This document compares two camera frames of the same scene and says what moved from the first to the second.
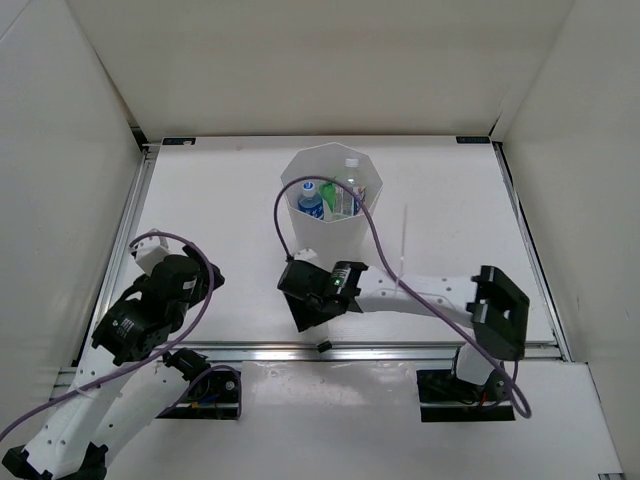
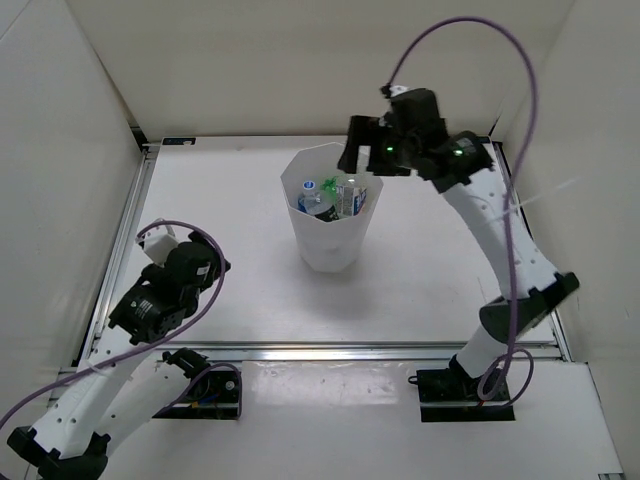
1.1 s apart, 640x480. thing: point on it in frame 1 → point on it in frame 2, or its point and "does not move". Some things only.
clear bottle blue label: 310,202 does not move
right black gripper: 302,316 → 361,132
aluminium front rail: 260,351 does not move
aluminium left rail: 116,251 does not move
